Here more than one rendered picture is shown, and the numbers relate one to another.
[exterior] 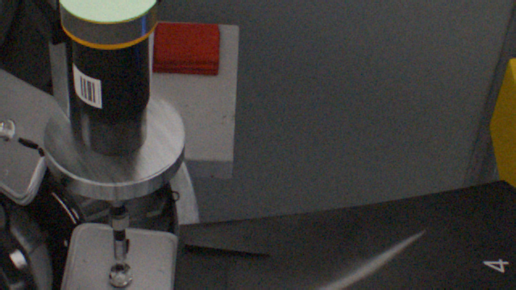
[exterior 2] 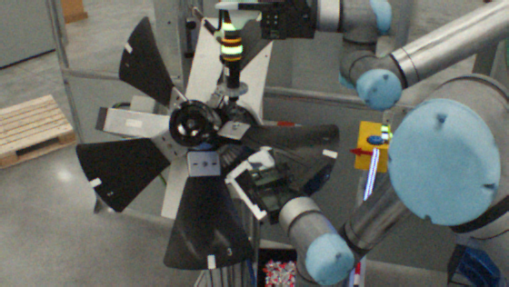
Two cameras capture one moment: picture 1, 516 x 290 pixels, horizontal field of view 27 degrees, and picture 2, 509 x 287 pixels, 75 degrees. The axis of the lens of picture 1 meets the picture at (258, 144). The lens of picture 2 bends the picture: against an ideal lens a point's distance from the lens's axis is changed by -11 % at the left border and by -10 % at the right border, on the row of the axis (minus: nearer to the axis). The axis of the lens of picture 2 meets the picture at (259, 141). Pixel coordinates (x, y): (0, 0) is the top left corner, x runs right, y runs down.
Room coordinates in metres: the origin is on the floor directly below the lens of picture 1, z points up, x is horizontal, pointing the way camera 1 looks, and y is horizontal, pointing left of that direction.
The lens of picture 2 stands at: (-0.36, -0.24, 1.65)
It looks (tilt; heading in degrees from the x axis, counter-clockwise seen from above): 31 degrees down; 19
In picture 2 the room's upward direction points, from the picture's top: straight up
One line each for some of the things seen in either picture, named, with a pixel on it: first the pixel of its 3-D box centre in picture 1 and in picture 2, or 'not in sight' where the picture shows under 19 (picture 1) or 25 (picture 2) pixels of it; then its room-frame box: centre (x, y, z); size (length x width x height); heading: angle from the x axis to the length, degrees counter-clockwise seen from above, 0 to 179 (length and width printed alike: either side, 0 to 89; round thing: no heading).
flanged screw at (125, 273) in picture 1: (121, 281); not in sight; (0.38, 0.07, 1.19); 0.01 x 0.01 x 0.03
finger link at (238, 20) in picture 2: not in sight; (236, 15); (0.36, 0.05, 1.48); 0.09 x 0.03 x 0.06; 111
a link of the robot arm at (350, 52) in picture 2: not in sight; (359, 64); (0.42, -0.21, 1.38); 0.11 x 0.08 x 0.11; 20
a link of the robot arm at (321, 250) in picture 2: not in sight; (320, 249); (0.07, -0.20, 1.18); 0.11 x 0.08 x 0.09; 39
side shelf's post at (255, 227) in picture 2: not in sight; (254, 210); (0.92, 0.21, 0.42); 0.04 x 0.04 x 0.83; 3
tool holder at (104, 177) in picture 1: (101, 65); (231, 69); (0.38, 0.08, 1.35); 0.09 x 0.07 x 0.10; 38
